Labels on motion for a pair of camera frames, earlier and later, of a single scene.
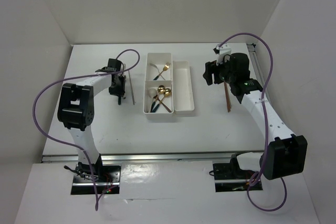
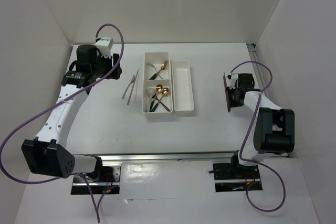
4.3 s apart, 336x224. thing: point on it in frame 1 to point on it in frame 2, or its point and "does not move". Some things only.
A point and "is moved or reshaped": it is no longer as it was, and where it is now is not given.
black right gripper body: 222,72 to 232,94
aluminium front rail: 145,157 does not move
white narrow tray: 183,92 does not move
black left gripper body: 118,88 to 104,63
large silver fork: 156,66 is moved or reshaped
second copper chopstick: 228,102 does not move
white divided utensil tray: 158,98 does not move
